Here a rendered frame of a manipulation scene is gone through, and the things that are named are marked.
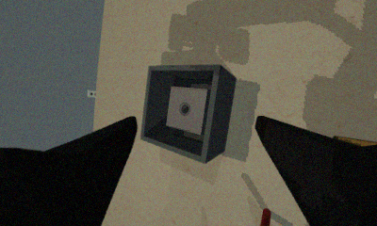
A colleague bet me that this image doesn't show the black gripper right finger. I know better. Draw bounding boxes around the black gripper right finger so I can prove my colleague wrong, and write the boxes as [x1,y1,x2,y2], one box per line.
[254,116,377,226]

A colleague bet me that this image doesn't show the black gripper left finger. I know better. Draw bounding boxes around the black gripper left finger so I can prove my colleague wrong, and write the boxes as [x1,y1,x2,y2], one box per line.
[0,117,138,226]

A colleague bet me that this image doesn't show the dark red peg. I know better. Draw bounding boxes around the dark red peg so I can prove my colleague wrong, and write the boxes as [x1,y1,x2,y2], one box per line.
[261,208,270,226]

